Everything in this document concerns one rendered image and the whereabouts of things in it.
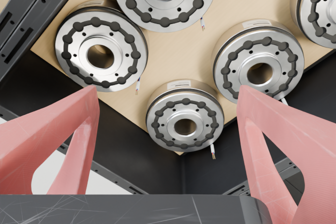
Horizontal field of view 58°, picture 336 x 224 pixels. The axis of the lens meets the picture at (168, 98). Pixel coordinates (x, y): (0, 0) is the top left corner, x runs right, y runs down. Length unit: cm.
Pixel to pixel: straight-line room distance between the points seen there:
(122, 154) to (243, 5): 23
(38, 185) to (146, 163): 44
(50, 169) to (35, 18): 53
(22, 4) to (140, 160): 24
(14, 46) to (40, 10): 4
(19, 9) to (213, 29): 20
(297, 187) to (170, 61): 33
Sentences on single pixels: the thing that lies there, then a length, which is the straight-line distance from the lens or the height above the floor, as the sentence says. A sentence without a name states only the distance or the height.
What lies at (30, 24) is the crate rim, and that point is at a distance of 27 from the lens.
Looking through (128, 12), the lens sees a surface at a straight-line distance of 32.
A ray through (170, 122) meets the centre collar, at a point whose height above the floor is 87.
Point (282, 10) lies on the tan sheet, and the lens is 37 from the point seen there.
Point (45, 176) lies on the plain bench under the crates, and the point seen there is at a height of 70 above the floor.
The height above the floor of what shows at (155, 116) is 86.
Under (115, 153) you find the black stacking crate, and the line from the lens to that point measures 38.
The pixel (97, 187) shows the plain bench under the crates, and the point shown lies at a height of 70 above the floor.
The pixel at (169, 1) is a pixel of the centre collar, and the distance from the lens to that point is 31.
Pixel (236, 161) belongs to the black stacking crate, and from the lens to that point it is 40.
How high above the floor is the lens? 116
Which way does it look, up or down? 54 degrees down
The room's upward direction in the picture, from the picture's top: 179 degrees counter-clockwise
